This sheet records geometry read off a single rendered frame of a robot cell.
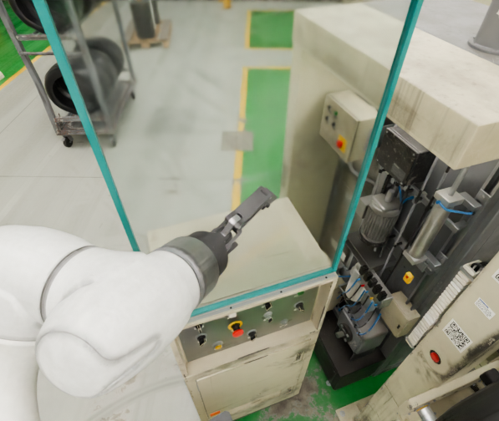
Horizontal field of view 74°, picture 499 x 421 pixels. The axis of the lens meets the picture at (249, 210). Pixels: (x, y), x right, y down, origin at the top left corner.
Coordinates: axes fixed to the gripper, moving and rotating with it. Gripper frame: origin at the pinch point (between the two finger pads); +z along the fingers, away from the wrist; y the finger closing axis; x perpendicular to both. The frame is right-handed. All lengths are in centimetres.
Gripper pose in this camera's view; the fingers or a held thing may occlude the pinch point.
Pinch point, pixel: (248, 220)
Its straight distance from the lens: 64.6
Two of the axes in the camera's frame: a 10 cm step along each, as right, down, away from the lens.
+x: 7.4, 6.6, -1.1
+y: -5.5, 7.0, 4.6
